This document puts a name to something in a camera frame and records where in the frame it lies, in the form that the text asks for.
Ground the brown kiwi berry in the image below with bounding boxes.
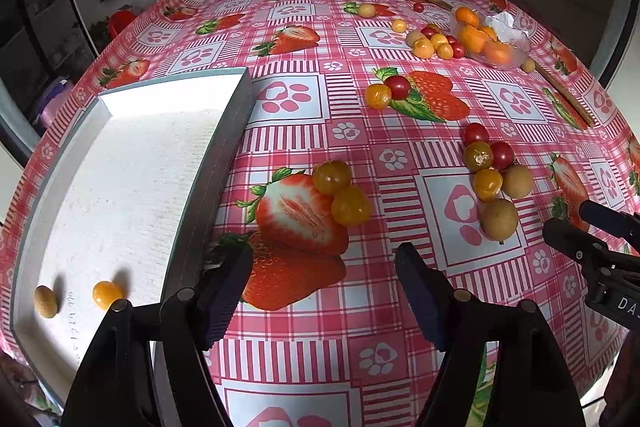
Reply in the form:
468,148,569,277
502,165,533,199
480,198,518,243

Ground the brown kiwi berry front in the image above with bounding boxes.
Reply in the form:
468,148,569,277
480,198,518,243

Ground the red cherry tomato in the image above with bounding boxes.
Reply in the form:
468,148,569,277
490,141,514,171
462,122,489,145
384,75,411,101

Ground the orange cherry tomato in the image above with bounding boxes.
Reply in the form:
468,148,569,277
364,83,393,110

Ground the dark yellow cherry tomato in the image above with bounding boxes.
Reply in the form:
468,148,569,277
311,160,352,195

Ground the yellow cherry tomato in tray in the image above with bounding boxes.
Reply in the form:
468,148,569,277
92,281,125,311

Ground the brown longan in tray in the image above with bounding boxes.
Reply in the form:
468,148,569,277
34,285,58,319

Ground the yellow tomato in cluster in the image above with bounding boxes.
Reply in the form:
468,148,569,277
473,168,503,202

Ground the olive yellow tomato cluster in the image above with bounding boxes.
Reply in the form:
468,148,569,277
463,141,494,172

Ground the red cherry tomato top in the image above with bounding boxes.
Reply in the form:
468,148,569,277
462,122,489,145

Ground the wooden stick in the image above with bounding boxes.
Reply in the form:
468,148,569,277
535,62,596,127

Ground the white rectangular tray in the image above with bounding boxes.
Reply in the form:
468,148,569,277
10,67,255,402

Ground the clear plastic fruit bag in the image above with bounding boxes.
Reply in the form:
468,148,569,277
449,5,532,70

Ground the pink strawberry tablecloth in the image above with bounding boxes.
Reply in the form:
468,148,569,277
1,0,639,426

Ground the pink plastic stool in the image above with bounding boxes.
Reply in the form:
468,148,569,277
32,77,74,130

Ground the yellow tomato near pile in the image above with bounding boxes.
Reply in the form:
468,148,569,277
392,18,408,34

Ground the yellow fruit far table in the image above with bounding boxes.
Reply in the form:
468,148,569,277
357,3,376,18

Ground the red plastic chair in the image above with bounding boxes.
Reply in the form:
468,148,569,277
107,10,137,40

